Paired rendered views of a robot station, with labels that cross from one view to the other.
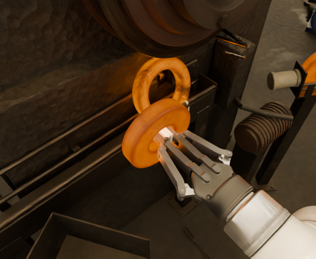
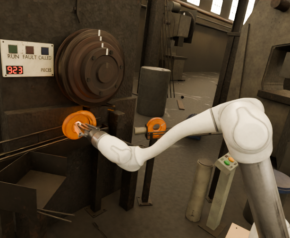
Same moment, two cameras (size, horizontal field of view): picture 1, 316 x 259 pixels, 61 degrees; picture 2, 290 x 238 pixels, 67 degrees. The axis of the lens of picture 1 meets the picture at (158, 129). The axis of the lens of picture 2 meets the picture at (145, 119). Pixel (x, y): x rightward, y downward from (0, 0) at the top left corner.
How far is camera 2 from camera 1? 86 cm
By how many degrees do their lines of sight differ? 31
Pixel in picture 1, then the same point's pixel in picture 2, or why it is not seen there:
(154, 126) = (74, 118)
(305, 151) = (172, 188)
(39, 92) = (34, 111)
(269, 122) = not seen: hidden behind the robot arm
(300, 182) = (166, 201)
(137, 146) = (67, 123)
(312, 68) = (149, 125)
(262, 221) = (100, 134)
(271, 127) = not seen: hidden behind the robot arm
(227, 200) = (93, 132)
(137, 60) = (73, 110)
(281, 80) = (138, 130)
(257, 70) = not seen: hidden behind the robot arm
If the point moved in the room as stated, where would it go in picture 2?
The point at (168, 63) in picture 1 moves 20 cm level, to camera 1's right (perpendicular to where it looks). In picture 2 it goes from (86, 113) to (116, 115)
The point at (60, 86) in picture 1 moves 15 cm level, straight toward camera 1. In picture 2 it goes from (42, 110) to (46, 119)
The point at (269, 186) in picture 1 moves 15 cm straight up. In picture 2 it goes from (149, 203) to (151, 189)
